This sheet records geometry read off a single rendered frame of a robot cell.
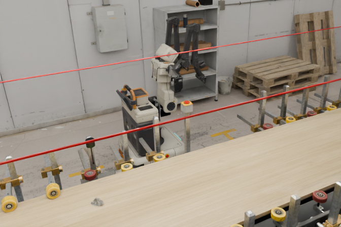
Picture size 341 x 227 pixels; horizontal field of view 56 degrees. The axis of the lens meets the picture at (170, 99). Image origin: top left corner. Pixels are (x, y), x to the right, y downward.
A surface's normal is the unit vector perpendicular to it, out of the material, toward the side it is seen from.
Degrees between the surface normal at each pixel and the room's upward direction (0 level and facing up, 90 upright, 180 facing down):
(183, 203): 0
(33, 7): 90
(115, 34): 90
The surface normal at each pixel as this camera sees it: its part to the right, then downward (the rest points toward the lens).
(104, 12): 0.42, 0.36
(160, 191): -0.04, -0.91
